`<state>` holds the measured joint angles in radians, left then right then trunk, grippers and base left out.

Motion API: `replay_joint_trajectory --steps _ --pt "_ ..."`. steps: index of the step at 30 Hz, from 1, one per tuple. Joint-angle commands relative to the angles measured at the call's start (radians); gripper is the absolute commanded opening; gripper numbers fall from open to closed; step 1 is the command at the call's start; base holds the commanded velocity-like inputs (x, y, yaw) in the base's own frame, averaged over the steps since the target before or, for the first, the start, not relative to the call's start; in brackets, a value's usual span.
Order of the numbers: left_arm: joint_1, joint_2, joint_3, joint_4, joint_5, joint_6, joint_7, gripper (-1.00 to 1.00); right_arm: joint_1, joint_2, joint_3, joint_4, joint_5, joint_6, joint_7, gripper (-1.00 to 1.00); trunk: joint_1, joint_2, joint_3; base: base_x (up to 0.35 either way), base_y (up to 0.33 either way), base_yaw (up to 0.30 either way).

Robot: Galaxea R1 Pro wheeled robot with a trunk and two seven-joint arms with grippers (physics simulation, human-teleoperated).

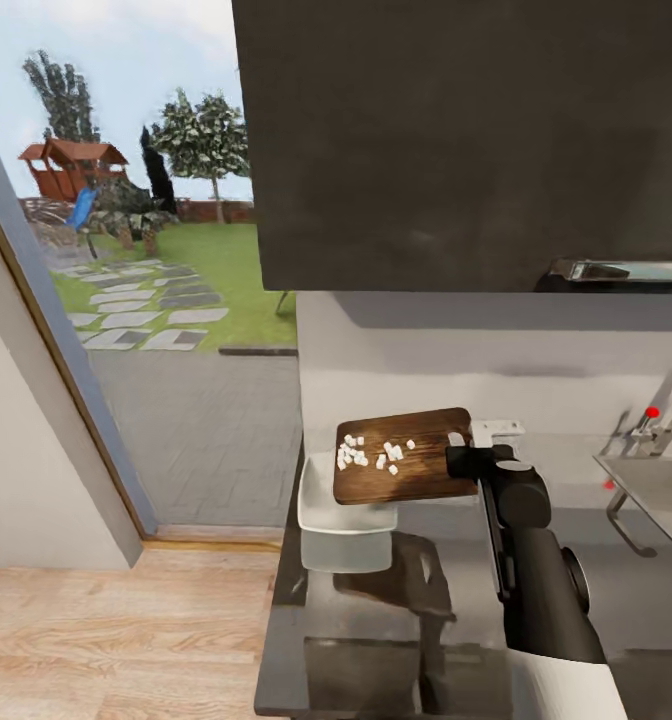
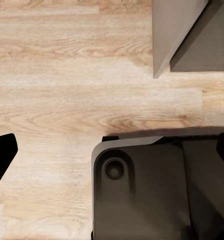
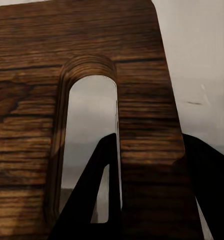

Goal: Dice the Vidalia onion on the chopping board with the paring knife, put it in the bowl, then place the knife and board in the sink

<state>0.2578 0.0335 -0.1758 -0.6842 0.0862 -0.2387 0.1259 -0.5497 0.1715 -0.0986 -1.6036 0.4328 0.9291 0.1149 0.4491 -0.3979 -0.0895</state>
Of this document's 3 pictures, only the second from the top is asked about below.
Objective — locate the dishwasher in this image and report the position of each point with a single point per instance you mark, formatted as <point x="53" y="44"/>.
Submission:
<point x="202" y="49"/>

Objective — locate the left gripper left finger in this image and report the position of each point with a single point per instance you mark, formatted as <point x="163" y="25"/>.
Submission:
<point x="8" y="150"/>

